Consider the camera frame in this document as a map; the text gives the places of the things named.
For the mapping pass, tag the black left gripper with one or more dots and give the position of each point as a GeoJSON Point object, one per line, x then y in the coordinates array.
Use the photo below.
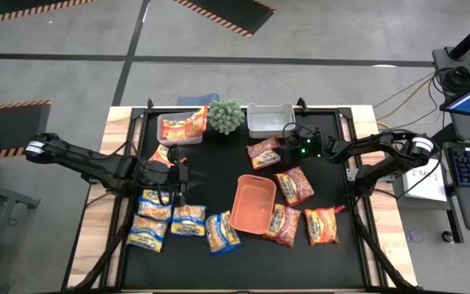
{"type": "Point", "coordinates": [161, 176]}

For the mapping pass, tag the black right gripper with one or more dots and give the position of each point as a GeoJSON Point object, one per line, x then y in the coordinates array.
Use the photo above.
{"type": "Point", "coordinates": [312, 149]}

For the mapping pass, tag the blue Maruchan noodle pack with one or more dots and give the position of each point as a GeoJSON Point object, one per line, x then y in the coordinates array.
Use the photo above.
{"type": "Point", "coordinates": [222, 233]}
{"type": "Point", "coordinates": [188, 220]}
{"type": "Point", "coordinates": [147, 233]}
{"type": "Point", "coordinates": [153, 206]}

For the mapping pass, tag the pink Maruchan noodle pack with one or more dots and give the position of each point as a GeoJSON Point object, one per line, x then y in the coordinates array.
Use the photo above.
{"type": "Point", "coordinates": [263, 153]}
{"type": "Point", "coordinates": [294, 185]}
{"type": "Point", "coordinates": [282, 225]}

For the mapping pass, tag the orange Maruchan noodle pack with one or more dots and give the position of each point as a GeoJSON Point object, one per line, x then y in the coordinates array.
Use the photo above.
{"type": "Point", "coordinates": [197, 122]}
{"type": "Point", "coordinates": [320, 225]}
{"type": "Point", "coordinates": [174, 130]}
{"type": "Point", "coordinates": [161, 154]}

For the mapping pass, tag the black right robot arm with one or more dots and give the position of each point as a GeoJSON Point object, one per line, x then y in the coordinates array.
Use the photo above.
{"type": "Point", "coordinates": [361, 146]}

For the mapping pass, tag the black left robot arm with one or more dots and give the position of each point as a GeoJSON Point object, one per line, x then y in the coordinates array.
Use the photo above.
{"type": "Point", "coordinates": [88, 161]}

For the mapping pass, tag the clear plastic bin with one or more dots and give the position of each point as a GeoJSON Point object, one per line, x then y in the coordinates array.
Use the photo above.
{"type": "Point", "coordinates": [178, 142]}

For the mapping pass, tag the white plastic bin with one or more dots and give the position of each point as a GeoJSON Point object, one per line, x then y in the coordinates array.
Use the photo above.
{"type": "Point", "coordinates": [269, 118]}

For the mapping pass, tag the orange plastic bin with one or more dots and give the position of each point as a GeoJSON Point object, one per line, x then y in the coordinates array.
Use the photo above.
{"type": "Point", "coordinates": [253, 204]}

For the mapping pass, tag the small red tag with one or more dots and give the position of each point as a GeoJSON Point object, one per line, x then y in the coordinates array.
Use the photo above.
{"type": "Point", "coordinates": [340, 208]}

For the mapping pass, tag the green artificial succulent plant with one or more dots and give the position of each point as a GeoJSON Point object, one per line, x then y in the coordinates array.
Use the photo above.
{"type": "Point", "coordinates": [224, 116]}

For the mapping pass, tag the black table mat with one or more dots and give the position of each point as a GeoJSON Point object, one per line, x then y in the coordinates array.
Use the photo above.
{"type": "Point", "coordinates": [259, 265]}

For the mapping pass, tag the white paper sheet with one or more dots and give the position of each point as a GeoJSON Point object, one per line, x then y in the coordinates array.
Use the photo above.
{"type": "Point", "coordinates": [424, 183]}

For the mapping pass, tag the grey equipment base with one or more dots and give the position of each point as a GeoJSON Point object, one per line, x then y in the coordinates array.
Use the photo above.
{"type": "Point", "coordinates": [443, 61]}

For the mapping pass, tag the black hazard-striped floor mat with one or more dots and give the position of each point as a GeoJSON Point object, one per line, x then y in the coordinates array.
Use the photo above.
{"type": "Point", "coordinates": [6, 122]}
{"type": "Point", "coordinates": [231, 12]}
{"type": "Point", "coordinates": [14, 8]}

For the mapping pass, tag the black caster wheel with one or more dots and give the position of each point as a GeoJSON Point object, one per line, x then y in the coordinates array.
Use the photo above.
{"type": "Point", "coordinates": [447, 236]}

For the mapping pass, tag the black metal rig frame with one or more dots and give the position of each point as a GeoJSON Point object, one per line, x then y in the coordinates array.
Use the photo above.
{"type": "Point", "coordinates": [138, 113]}

